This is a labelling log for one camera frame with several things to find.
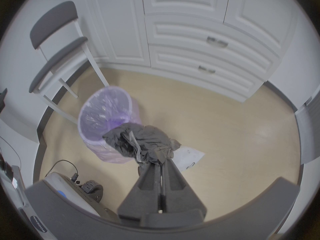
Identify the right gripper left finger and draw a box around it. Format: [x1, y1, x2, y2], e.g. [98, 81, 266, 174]
[117, 160, 161, 221]

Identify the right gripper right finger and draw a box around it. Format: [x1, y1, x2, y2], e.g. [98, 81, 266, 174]
[159, 156, 208, 221]

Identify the black plastic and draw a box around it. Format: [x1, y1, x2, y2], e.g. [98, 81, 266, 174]
[102, 123, 182, 165]

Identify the purple plastic bag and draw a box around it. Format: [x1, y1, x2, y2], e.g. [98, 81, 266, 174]
[77, 85, 142, 164]

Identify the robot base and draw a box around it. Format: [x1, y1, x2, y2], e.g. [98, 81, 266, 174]
[0, 159, 119, 225]

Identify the white wardrobe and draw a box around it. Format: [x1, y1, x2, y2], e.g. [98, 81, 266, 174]
[64, 0, 299, 103]

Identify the grey and white chair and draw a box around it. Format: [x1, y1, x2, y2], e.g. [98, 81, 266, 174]
[28, 1, 110, 125]

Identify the black cable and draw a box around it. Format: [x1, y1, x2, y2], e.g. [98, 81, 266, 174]
[45, 159, 79, 182]

